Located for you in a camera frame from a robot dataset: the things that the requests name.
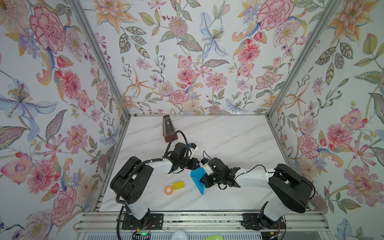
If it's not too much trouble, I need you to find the blue square paper sheet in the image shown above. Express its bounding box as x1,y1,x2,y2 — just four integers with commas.
191,168,206,195

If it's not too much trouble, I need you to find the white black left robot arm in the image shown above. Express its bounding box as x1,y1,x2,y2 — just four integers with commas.
110,143,200,221

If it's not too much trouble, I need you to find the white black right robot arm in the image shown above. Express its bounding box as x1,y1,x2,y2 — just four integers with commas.
200,158,315,222

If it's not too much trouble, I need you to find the yellow block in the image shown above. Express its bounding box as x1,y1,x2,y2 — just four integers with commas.
173,181,185,190

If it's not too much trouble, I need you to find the brown wooden metronome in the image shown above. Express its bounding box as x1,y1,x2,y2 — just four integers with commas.
162,115,176,143

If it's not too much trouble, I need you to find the orange tape roll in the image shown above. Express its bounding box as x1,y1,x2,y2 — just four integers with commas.
164,185,174,196

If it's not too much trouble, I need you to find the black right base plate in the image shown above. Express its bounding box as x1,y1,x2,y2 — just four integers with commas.
241,213,286,231

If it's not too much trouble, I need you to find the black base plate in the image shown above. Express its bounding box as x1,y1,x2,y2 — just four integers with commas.
241,213,286,231
121,214,164,230

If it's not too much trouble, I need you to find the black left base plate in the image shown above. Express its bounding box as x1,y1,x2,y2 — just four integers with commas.
121,214,164,230

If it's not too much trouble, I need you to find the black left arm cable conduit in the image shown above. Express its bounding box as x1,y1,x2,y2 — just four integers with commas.
115,130,190,205

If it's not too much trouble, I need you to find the aluminium front rail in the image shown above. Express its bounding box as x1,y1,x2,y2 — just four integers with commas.
74,211,329,233

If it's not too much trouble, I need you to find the left back aluminium corner post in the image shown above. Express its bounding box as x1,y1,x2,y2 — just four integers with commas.
69,0,131,119

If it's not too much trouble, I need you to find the aluminium corner post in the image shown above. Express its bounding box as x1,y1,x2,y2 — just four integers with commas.
265,0,339,120
69,0,131,119

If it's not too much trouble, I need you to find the right back aluminium corner post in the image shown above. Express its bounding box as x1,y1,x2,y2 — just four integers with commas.
265,0,339,120

